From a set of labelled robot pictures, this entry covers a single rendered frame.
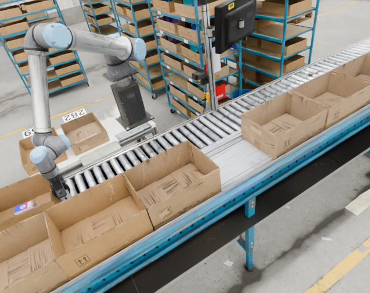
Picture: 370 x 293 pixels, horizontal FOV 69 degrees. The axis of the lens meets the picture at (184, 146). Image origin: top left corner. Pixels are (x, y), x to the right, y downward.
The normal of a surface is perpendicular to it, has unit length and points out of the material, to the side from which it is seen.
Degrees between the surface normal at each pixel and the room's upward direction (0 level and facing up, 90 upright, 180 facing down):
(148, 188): 1
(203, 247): 0
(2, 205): 89
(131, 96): 90
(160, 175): 89
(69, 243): 0
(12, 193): 90
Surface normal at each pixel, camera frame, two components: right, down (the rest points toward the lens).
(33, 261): -0.12, -0.78
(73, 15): 0.51, 0.47
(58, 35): 0.81, 0.21
